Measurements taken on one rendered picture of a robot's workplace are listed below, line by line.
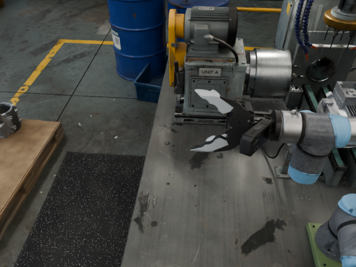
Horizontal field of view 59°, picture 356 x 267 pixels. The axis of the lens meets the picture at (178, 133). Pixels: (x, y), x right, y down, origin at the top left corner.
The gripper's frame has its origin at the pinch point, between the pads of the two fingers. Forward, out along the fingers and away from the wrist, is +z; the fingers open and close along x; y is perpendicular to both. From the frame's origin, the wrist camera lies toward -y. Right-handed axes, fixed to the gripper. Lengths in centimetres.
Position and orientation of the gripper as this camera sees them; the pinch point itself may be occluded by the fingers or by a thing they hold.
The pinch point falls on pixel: (190, 122)
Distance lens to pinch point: 72.5
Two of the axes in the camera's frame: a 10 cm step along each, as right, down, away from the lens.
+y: 0.9, -4.5, 8.9
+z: -9.9, -0.9, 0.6
